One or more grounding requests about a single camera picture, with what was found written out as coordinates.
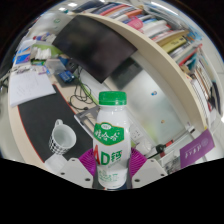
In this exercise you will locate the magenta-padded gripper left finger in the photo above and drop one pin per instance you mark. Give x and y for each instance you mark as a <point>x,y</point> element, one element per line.
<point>78,171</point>

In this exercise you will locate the white drink bottle green cap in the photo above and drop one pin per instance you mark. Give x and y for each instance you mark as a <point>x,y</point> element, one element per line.
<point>111,140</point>

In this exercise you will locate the white paper towel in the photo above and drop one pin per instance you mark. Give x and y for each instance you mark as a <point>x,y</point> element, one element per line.
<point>55,163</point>

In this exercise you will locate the black desk mat red edge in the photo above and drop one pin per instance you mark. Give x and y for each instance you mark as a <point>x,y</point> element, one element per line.
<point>40,116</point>

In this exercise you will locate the blue white tissue box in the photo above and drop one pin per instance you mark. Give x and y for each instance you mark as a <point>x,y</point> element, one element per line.
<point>22,56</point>

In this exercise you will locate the dark wine bottle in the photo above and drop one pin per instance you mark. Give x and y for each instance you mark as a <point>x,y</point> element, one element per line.
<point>161,147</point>

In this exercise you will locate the white wall socket row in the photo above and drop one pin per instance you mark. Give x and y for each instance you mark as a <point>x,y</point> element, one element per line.
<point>136,133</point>

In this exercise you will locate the ceiling light panels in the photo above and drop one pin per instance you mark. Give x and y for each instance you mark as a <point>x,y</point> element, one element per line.
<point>71,4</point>

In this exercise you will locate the purple pennant flag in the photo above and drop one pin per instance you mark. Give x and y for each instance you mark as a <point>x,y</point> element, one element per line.
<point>196,150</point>

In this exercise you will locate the black computer monitor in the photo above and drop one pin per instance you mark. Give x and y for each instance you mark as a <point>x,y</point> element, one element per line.
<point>95,46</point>

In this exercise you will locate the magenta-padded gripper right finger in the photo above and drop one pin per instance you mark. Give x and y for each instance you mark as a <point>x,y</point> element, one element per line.
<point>148,171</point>

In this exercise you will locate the black white checkered mug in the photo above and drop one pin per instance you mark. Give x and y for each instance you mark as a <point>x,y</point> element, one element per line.
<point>61,138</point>

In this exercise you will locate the small blue device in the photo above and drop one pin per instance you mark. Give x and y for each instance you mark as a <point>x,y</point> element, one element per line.
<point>66,76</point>

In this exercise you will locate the beige shelf full of books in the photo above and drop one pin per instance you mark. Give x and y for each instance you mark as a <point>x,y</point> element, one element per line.
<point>173,66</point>

